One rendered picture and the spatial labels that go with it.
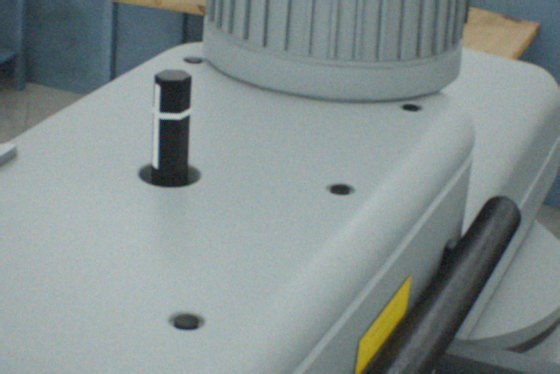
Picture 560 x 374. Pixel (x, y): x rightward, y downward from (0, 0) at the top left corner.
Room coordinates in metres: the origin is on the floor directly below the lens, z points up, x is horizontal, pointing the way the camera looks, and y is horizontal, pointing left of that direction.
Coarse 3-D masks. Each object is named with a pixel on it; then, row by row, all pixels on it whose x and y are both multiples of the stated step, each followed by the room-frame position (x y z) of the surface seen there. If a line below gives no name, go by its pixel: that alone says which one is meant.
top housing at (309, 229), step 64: (192, 64) 0.79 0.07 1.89; (64, 128) 0.66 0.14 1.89; (128, 128) 0.67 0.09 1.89; (192, 128) 0.67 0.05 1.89; (256, 128) 0.68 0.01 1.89; (320, 128) 0.69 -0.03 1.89; (384, 128) 0.69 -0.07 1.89; (448, 128) 0.71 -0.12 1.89; (0, 192) 0.56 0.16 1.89; (64, 192) 0.57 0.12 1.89; (128, 192) 0.57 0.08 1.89; (192, 192) 0.58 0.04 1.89; (256, 192) 0.58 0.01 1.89; (320, 192) 0.59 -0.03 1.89; (384, 192) 0.60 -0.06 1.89; (448, 192) 0.69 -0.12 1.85; (0, 256) 0.49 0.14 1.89; (64, 256) 0.49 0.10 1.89; (128, 256) 0.50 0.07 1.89; (192, 256) 0.51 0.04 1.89; (256, 256) 0.51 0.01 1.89; (320, 256) 0.52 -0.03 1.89; (384, 256) 0.56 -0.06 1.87; (0, 320) 0.43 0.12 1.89; (64, 320) 0.43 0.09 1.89; (128, 320) 0.44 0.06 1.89; (192, 320) 0.44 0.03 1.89; (256, 320) 0.45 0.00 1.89; (320, 320) 0.48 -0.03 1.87; (384, 320) 0.58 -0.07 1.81
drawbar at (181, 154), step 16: (160, 80) 0.59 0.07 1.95; (176, 80) 0.59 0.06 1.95; (160, 96) 0.59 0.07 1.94; (176, 96) 0.59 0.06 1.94; (160, 112) 0.59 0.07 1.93; (176, 112) 0.59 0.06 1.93; (160, 128) 0.59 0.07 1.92; (176, 128) 0.59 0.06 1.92; (160, 144) 0.59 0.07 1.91; (176, 144) 0.59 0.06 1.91; (160, 160) 0.59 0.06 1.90; (176, 160) 0.59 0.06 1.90; (160, 176) 0.59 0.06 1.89; (176, 176) 0.59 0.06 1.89
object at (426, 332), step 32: (480, 224) 0.73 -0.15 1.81; (512, 224) 0.75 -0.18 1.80; (448, 256) 0.69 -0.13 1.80; (480, 256) 0.69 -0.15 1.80; (448, 288) 0.63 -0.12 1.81; (480, 288) 0.66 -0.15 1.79; (416, 320) 0.59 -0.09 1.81; (448, 320) 0.60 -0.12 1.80; (384, 352) 0.56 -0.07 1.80; (416, 352) 0.56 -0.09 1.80
